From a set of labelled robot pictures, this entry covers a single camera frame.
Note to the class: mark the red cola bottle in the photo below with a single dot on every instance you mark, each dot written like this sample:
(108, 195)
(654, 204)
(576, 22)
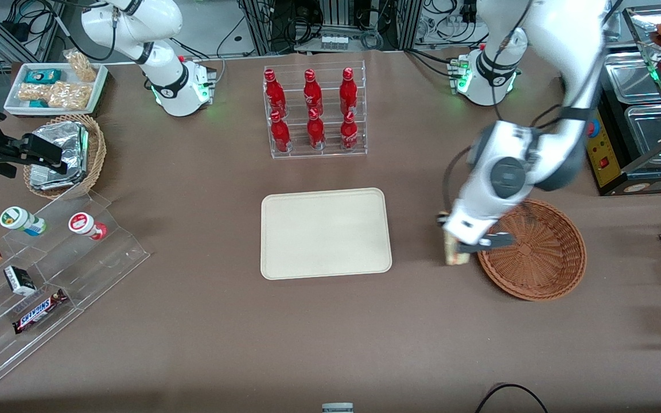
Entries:
(315, 133)
(312, 94)
(348, 92)
(280, 136)
(349, 135)
(275, 93)

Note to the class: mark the small black white box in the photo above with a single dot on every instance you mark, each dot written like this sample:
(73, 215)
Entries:
(19, 280)

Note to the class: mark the clear acrylic stepped shelf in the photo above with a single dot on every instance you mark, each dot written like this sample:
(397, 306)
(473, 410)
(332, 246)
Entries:
(95, 269)

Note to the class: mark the grey metal object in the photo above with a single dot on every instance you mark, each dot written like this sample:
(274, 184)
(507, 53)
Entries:
(337, 408)

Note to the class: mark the tan wicker basket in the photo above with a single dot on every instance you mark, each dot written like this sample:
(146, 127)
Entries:
(96, 155)

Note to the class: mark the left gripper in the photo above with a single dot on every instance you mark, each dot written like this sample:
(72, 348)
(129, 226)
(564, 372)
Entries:
(439, 219)

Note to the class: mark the small teal snack packet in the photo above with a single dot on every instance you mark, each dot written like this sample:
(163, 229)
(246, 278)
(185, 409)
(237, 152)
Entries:
(39, 104)

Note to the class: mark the foil wrapped package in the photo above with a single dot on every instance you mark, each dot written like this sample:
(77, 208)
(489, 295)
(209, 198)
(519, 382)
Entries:
(63, 143)
(58, 181)

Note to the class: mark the triangular sandwich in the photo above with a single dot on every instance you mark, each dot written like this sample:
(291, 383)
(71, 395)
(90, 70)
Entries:
(454, 255)

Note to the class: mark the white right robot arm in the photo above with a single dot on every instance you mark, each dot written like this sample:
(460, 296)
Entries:
(165, 74)

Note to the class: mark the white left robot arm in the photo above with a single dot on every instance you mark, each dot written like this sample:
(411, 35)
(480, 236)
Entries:
(566, 57)

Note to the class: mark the green capped yogurt bottle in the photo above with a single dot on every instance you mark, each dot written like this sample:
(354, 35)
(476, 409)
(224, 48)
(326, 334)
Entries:
(20, 221)

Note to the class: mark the steel food pan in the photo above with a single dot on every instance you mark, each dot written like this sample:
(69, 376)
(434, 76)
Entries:
(629, 77)
(649, 123)

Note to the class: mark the white rectangular snack tray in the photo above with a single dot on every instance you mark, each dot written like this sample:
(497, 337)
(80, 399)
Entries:
(15, 106)

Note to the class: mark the white power strip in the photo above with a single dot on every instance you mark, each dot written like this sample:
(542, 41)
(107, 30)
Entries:
(334, 42)

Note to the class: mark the beige plastic tray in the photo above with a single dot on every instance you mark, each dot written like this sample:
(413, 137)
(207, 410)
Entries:
(325, 235)

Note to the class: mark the red capped yogurt bottle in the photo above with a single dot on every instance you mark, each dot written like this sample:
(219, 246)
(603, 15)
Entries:
(85, 225)

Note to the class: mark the black yellow food warmer cabinet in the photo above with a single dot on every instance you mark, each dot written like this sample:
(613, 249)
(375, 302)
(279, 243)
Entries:
(611, 166)

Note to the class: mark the brown table cover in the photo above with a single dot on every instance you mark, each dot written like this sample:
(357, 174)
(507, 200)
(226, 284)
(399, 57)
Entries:
(221, 344)

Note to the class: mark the large clear bag of nuts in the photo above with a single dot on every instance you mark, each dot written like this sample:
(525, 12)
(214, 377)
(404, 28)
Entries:
(69, 96)

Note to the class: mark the teal snack box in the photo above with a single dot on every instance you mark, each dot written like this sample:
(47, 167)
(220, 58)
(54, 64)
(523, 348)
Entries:
(42, 76)

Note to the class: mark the brown wicker basket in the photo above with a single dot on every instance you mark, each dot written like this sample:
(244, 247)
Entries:
(543, 258)

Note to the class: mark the Snickers chocolate bar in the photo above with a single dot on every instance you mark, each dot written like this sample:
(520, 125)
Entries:
(39, 311)

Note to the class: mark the clear acrylic bottle rack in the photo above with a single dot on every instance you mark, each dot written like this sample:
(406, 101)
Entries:
(330, 154)

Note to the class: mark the aluminium frame rack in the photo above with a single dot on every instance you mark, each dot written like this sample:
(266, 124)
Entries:
(261, 23)

